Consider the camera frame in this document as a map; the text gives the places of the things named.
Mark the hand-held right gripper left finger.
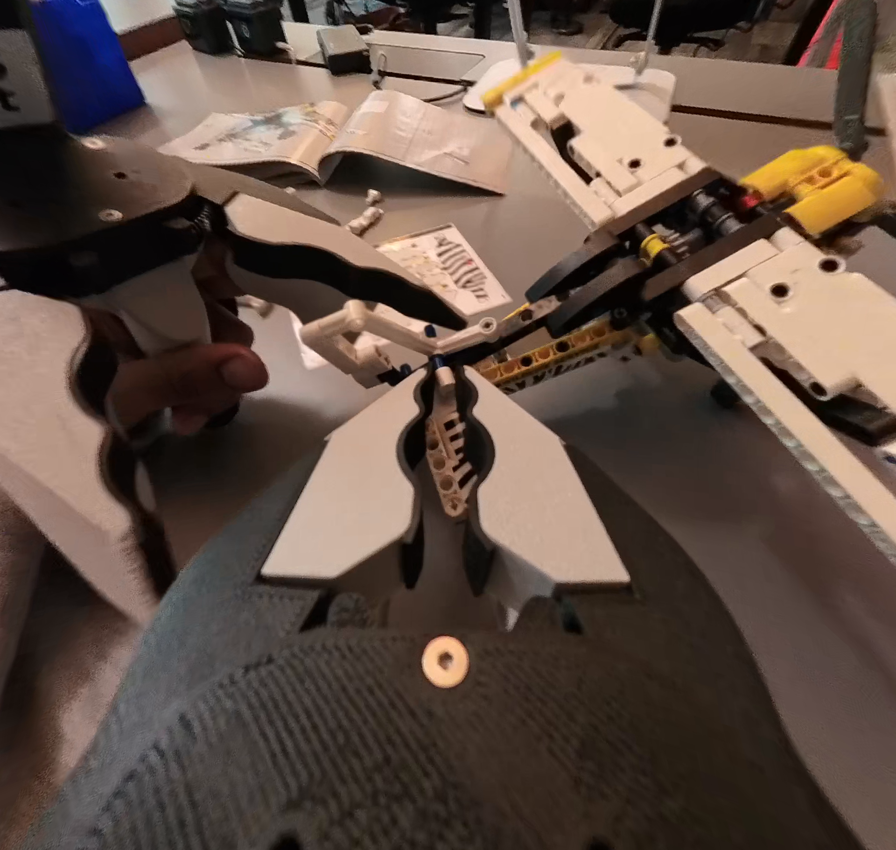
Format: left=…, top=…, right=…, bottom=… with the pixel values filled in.
left=260, top=367, right=431, bottom=590

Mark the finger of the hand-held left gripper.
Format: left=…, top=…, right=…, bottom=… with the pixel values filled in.
left=0, top=290, right=177, bottom=621
left=223, top=190, right=470, bottom=330

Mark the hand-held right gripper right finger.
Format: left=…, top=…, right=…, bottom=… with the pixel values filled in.
left=457, top=367, right=632, bottom=628

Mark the white yellow lego airplane model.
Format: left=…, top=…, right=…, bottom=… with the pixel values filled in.
left=300, top=0, right=896, bottom=567

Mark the person's left hand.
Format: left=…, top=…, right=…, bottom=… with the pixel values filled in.
left=104, top=232, right=272, bottom=439

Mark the blue plastic bin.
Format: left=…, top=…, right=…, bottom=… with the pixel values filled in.
left=27, top=0, right=148, bottom=137

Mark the open instruction booklet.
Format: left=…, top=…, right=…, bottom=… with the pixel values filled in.
left=160, top=89, right=515, bottom=197

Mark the zebra striped sticker sheet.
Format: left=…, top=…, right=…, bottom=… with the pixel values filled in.
left=300, top=223, right=514, bottom=369

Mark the black charger box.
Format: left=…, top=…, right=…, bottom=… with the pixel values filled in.
left=171, top=0, right=235, bottom=57
left=224, top=0, right=289, bottom=61

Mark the black power adapter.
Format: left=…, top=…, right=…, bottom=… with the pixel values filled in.
left=315, top=24, right=373, bottom=76

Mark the white monitor stand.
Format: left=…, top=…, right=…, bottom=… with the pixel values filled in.
left=462, top=0, right=676, bottom=119

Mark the black office chair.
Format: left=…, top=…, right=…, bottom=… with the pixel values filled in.
left=608, top=0, right=767, bottom=54

